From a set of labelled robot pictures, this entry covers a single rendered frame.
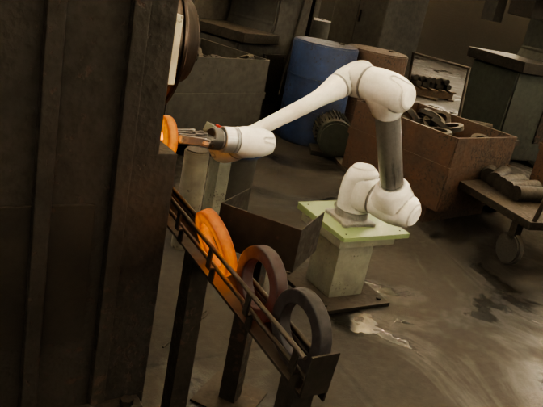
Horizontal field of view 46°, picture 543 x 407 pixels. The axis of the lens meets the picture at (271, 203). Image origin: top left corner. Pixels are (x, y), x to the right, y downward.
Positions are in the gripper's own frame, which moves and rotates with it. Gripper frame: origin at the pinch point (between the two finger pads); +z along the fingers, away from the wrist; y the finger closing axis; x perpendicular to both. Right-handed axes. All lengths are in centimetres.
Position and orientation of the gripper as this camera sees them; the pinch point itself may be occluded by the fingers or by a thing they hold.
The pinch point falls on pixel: (164, 134)
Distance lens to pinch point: 208.5
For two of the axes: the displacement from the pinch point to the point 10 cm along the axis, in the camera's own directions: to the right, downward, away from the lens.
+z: -8.3, -0.1, -5.6
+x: 2.3, -9.2, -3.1
